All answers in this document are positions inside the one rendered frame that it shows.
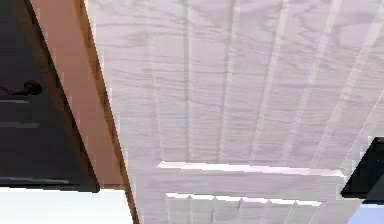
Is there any dark grey room door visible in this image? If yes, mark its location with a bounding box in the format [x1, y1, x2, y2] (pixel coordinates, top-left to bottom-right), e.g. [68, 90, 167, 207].
[0, 0, 101, 194]

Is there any black angular box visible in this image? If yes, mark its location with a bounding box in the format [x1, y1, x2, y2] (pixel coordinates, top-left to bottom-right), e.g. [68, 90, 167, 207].
[339, 135, 384, 205]

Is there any brown wooden door frame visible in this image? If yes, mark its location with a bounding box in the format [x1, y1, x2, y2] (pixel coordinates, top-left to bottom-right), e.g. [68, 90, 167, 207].
[13, 0, 141, 224]

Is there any black door handle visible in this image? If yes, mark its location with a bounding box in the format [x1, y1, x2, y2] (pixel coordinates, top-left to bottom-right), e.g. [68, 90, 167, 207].
[0, 79, 44, 98]

